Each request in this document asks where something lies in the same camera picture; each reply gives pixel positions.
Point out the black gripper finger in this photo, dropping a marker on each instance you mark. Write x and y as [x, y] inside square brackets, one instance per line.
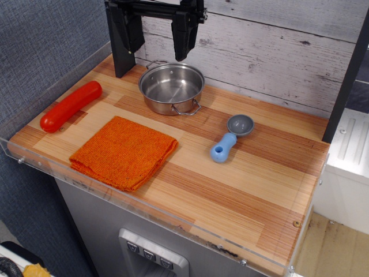
[130, 30]
[184, 31]

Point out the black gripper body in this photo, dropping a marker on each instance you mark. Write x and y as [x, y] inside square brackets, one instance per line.
[162, 10]

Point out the blue spoon with grey bowl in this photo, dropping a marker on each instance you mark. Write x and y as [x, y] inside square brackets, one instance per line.
[238, 126]

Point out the orange knitted cloth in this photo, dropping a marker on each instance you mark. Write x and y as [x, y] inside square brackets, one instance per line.
[123, 154]

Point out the silver metal pot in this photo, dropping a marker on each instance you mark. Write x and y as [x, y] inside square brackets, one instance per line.
[172, 88]

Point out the red plastic sausage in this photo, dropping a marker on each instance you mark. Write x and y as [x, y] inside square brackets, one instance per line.
[71, 104]

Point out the grey toy fridge cabinet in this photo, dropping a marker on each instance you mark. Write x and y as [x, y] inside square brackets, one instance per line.
[98, 222]

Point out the silver dispenser button panel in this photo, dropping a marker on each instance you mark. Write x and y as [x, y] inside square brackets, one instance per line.
[146, 258]

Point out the white side cabinet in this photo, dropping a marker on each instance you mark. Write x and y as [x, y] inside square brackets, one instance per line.
[342, 191]

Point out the clear acrylic guard rail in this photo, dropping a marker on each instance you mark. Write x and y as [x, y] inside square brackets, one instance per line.
[252, 208]

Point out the dark grey right post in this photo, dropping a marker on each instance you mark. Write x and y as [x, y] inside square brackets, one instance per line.
[347, 83]

